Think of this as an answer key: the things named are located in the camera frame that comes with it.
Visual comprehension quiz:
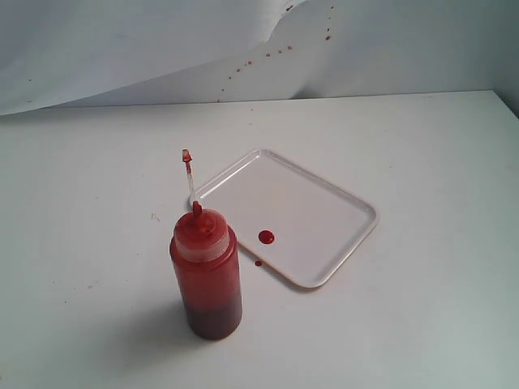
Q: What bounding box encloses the red squeeze sauce bottle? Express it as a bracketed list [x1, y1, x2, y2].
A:
[169, 149, 242, 340]

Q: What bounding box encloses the red sauce blob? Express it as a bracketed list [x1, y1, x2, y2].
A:
[258, 229, 275, 245]

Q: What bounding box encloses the white rectangular plastic tray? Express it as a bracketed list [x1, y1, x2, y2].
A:
[195, 149, 379, 289]

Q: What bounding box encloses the white paper backdrop sheet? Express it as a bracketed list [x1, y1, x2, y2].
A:
[1, 1, 518, 115]

